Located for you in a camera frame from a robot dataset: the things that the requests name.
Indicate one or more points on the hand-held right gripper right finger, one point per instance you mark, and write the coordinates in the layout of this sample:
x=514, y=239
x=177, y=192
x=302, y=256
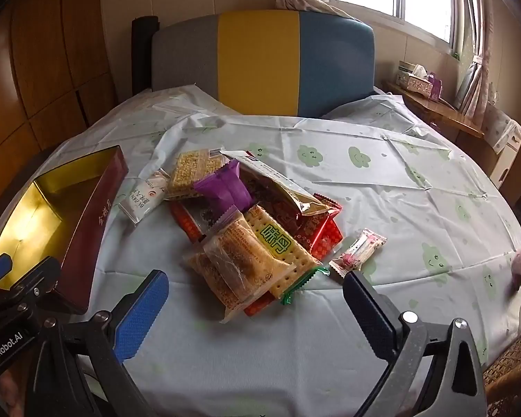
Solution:
x=369, y=312

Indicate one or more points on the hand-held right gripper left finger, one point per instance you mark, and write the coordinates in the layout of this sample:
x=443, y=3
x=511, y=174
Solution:
x=141, y=317

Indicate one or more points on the gold tin box maroon outside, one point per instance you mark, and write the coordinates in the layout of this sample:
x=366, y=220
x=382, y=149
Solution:
x=34, y=226

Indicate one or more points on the small pink white candy packet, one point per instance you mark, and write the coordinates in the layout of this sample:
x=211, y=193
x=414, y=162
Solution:
x=358, y=249

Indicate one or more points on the clear packet of orange biscuits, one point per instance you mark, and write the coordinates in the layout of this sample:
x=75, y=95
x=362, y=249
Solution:
x=208, y=282

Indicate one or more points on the red candy packet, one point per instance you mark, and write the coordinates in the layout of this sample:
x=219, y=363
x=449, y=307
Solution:
x=330, y=205
x=325, y=236

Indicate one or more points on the large red orange patterned packet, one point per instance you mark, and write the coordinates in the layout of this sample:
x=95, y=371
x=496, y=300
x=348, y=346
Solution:
x=186, y=223

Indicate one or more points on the cracker packet green label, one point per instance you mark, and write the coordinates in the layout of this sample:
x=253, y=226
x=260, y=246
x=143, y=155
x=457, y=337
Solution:
x=278, y=247

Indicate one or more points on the clear packet of pale biscuits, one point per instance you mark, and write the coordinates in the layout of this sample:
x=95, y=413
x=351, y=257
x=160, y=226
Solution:
x=239, y=252

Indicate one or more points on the white snack packet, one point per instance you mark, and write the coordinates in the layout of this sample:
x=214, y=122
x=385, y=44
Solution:
x=141, y=195

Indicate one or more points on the large tan snack packet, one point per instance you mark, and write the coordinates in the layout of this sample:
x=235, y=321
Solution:
x=282, y=186

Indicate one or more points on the clear peanut brittle packet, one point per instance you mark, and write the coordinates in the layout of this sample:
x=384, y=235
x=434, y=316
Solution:
x=191, y=169

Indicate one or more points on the purple snack packet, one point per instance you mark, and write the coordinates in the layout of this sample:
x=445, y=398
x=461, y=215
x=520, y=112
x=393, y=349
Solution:
x=223, y=184

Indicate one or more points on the cloud print tablecloth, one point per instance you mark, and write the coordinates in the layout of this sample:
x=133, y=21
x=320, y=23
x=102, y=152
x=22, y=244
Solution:
x=373, y=182

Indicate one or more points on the woven rattan chair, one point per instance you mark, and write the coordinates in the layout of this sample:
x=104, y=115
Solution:
x=512, y=369

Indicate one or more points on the wooden side table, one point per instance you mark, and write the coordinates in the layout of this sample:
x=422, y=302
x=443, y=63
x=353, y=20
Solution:
x=443, y=115

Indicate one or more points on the white paper bag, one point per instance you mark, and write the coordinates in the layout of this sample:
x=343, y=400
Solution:
x=501, y=139

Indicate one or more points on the purple box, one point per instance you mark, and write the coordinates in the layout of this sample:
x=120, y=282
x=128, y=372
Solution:
x=435, y=87

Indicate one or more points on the patterned tissue box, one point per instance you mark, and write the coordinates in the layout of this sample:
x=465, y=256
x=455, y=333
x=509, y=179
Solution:
x=418, y=82

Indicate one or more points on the green white box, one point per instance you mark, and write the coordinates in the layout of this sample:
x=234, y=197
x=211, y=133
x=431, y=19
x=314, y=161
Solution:
x=403, y=69

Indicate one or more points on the floral curtain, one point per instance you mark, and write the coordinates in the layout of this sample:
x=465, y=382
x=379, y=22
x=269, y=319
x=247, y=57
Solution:
x=482, y=74

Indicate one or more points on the grey yellow blue headboard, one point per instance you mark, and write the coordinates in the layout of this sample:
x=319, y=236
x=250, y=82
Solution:
x=260, y=61

